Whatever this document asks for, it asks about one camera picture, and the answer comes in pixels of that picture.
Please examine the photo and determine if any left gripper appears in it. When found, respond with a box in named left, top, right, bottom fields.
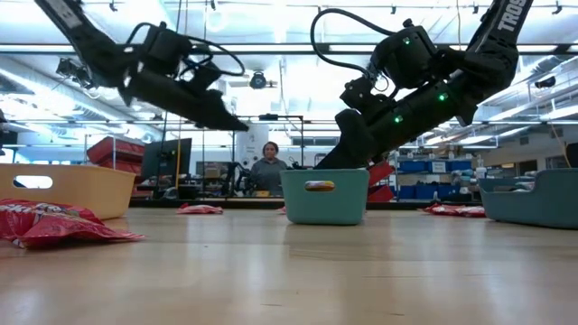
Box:
left=117, top=67, right=250, bottom=134

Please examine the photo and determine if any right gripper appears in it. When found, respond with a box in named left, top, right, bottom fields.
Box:
left=314, top=75, right=479, bottom=171

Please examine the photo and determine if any yellow Sour Patch candy bag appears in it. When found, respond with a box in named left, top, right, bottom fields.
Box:
left=304, top=180, right=336, bottom=192

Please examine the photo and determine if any teal green plastic bin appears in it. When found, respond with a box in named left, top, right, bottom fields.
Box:
left=279, top=168, right=371, bottom=227

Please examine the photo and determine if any yellow plastic bin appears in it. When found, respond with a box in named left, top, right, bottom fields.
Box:
left=0, top=162, right=137, bottom=221

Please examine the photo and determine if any white machine column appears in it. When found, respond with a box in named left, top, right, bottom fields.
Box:
left=234, top=124, right=271, bottom=181

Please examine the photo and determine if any yellow pole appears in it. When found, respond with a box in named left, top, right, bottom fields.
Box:
left=174, top=143, right=182, bottom=190

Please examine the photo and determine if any black room monitor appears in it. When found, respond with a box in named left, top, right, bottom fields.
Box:
left=141, top=137, right=193, bottom=182

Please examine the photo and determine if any person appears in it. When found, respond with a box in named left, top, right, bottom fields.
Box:
left=249, top=140, right=290, bottom=198

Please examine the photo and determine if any dark blue plastic bin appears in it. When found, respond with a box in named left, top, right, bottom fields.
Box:
left=478, top=167, right=578, bottom=230

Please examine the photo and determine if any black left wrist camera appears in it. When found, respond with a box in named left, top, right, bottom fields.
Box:
left=179, top=60, right=223, bottom=94

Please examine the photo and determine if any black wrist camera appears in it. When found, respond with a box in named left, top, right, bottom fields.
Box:
left=179, top=60, right=223, bottom=94
left=339, top=75, right=386, bottom=114

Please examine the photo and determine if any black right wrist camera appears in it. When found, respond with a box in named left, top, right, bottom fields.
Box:
left=339, top=75, right=386, bottom=114

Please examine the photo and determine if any black round camera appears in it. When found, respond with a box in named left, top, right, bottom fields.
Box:
left=247, top=70, right=269, bottom=91

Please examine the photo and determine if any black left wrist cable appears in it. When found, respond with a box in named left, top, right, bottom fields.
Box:
left=178, top=34, right=247, bottom=79

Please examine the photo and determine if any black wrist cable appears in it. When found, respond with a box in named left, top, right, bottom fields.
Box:
left=178, top=34, right=247, bottom=79
left=309, top=7, right=398, bottom=79

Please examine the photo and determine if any black aluminium rig frame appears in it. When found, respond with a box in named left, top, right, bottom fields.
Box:
left=0, top=42, right=578, bottom=211

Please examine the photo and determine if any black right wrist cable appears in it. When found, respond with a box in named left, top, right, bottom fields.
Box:
left=309, top=7, right=398, bottom=79

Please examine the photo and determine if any black camera with cables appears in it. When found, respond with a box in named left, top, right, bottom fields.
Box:
left=54, top=57, right=98, bottom=91

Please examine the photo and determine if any silver ceiling duct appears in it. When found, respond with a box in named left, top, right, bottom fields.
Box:
left=478, top=53, right=578, bottom=122

